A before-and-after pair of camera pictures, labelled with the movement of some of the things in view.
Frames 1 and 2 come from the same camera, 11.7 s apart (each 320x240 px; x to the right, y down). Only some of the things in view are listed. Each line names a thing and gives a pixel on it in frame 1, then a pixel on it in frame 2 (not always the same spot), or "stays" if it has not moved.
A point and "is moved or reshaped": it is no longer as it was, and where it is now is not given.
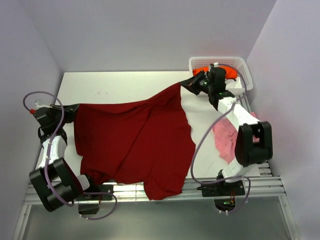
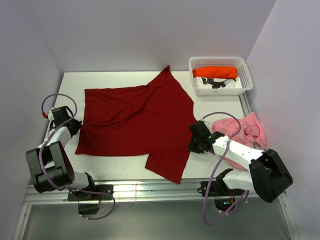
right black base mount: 220,188 stays
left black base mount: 90,209 stays
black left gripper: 70,110 to 77,125
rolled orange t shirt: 230,72 stays
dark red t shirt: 147,141 is moved or reshaped
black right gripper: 192,83 to 192,148
